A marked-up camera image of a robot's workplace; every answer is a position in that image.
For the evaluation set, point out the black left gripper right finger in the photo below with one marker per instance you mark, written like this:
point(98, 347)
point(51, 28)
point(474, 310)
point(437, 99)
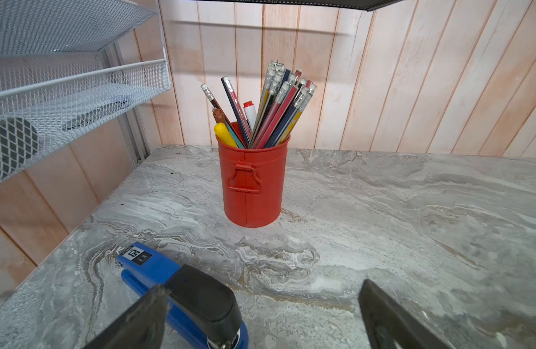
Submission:
point(389, 325)

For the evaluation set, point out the white wire mesh shelf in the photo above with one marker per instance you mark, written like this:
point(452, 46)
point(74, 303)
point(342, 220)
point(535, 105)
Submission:
point(56, 84)

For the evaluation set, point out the bundle of pencils and pens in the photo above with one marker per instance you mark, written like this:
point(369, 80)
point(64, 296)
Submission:
point(284, 97)

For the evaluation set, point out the blue black stapler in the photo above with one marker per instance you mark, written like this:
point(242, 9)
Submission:
point(203, 310)

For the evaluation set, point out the black mesh wall basket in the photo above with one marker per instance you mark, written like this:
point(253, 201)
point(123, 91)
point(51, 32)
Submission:
point(362, 5)

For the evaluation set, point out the red metal pencil cup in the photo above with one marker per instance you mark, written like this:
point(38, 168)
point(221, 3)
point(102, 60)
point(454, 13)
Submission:
point(252, 183)

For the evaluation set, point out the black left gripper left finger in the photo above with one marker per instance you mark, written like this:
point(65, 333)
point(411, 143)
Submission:
point(141, 326)

